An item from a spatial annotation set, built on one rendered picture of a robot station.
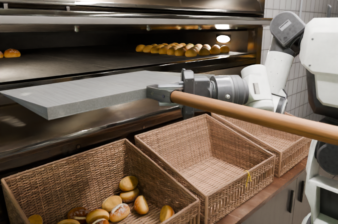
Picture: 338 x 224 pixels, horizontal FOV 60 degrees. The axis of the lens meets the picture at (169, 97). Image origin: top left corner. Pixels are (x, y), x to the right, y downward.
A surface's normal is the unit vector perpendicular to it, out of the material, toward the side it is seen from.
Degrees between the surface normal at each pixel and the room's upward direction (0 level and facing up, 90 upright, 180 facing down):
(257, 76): 57
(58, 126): 70
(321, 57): 91
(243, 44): 90
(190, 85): 90
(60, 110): 90
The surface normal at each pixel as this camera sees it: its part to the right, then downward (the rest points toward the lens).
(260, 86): 0.12, -0.33
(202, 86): 0.15, 0.24
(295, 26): -0.63, -0.19
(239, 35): -0.72, 0.17
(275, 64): -0.39, -0.11
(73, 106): 0.69, 0.18
